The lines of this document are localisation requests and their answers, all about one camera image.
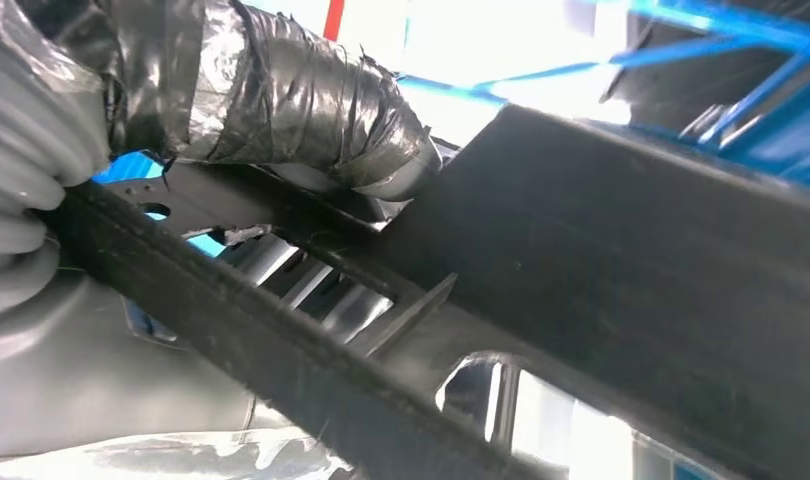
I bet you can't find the blue metal shelf rack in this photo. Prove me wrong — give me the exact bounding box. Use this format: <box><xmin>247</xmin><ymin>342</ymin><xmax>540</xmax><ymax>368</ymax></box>
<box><xmin>90</xmin><ymin>0</ymin><xmax>810</xmax><ymax>260</ymax></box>

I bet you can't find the white car with red stripe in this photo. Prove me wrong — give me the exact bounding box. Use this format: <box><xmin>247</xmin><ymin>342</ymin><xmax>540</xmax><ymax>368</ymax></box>
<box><xmin>242</xmin><ymin>0</ymin><xmax>635</xmax><ymax>150</ymax></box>

